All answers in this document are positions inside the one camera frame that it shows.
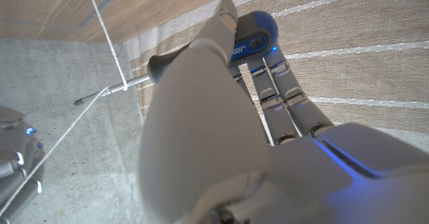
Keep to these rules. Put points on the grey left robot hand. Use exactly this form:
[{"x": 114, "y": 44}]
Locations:
[{"x": 201, "y": 133}]

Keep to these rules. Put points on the beige striped backdrop cloth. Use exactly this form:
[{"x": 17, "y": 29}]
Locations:
[{"x": 352, "y": 73}]

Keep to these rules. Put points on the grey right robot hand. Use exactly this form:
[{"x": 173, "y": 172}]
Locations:
[{"x": 13, "y": 143}]

